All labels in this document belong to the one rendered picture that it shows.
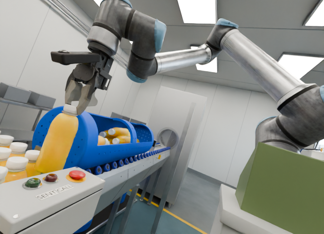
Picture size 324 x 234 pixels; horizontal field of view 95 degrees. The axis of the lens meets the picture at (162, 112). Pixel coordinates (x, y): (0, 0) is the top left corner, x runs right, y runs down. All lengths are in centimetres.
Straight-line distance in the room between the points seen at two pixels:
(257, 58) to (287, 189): 52
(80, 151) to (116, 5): 52
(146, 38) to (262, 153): 54
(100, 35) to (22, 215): 43
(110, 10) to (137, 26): 9
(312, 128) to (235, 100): 521
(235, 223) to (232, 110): 533
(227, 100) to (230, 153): 183
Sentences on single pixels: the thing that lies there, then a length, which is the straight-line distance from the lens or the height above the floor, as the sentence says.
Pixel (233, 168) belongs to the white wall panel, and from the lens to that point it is 571.
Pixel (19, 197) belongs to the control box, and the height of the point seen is 110.
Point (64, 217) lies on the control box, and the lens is 39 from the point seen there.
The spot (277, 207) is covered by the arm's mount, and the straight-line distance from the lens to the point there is 65.
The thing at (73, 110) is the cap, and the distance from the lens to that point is 48.
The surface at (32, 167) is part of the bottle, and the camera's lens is 58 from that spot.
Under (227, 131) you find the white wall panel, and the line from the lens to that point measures 567.
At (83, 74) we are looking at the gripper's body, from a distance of 50.
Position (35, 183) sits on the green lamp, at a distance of 38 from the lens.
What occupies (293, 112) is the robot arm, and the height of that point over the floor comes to 148.
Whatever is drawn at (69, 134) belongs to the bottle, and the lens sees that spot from 48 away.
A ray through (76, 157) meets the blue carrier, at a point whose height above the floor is 106.
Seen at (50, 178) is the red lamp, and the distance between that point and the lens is 40.
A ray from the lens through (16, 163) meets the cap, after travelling 51.
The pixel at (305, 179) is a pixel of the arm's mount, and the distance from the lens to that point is 66.
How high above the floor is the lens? 128
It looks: 5 degrees up
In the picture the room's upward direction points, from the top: 18 degrees clockwise
